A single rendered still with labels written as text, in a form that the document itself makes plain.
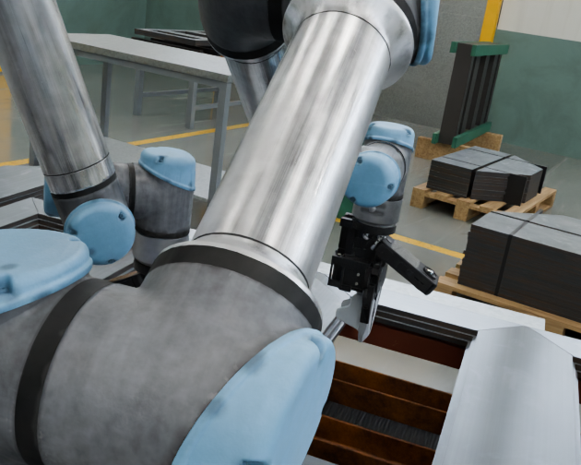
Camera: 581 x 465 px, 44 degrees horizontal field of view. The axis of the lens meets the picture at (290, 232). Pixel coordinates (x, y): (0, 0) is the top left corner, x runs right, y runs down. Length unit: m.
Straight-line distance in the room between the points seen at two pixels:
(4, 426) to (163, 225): 0.58
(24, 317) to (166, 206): 0.56
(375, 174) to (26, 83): 0.46
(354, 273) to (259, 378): 0.80
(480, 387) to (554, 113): 8.01
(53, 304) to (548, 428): 0.94
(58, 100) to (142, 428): 0.47
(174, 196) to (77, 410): 0.59
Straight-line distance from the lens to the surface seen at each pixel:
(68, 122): 0.80
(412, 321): 1.50
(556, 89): 9.18
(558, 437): 1.22
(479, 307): 1.88
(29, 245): 0.47
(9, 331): 0.42
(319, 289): 1.53
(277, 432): 0.38
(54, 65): 0.79
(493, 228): 3.69
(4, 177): 2.11
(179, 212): 0.97
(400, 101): 9.66
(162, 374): 0.39
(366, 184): 0.99
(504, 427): 1.20
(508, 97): 9.29
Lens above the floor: 1.44
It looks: 18 degrees down
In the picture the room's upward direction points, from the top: 8 degrees clockwise
